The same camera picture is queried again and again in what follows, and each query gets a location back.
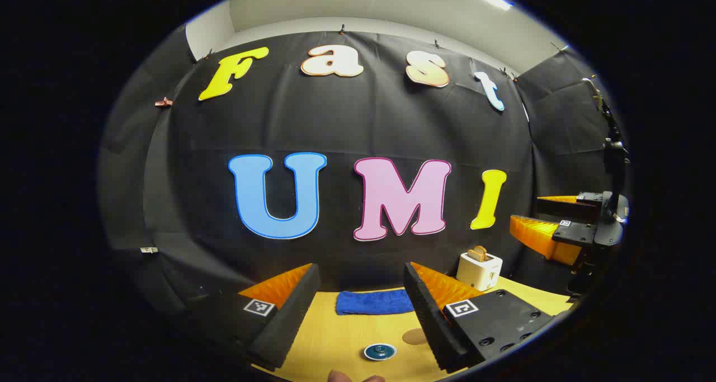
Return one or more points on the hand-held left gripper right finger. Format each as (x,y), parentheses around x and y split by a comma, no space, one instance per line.
(426,315)

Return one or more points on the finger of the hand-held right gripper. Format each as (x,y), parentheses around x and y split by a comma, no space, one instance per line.
(559,206)
(540,236)

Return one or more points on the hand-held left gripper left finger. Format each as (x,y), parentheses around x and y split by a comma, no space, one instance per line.
(291,309)

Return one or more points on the brown round coaster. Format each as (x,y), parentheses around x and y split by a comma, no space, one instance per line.
(415,336)

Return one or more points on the blue towel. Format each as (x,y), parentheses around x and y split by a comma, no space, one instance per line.
(373,302)

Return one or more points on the toast slice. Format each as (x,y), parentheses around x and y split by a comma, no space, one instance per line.
(477,253)

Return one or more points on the white toaster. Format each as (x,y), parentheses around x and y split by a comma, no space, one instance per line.
(479,272)

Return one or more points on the black backdrop cloth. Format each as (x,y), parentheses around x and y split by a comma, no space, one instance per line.
(358,130)

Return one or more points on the orange clip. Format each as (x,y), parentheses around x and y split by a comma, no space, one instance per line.
(163,102)

